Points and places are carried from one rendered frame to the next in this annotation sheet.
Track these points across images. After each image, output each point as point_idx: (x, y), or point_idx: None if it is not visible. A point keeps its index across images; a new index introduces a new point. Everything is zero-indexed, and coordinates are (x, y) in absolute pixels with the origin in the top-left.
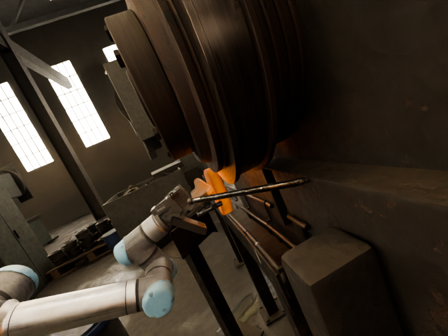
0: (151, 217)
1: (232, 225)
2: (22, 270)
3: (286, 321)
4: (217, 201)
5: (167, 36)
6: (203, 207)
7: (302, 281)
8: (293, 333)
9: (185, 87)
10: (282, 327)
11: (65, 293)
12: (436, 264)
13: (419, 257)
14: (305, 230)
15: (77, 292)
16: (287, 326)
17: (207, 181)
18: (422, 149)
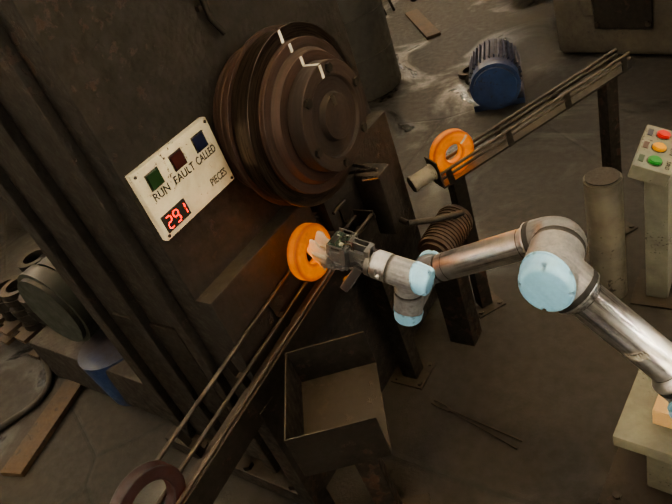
0: (378, 250)
1: (313, 317)
2: (521, 265)
3: (338, 490)
4: None
5: None
6: (290, 352)
7: (387, 166)
8: (350, 472)
9: None
10: (349, 489)
11: (483, 244)
12: (370, 151)
13: (368, 154)
14: (339, 212)
15: (474, 245)
16: (344, 484)
17: (305, 247)
18: None
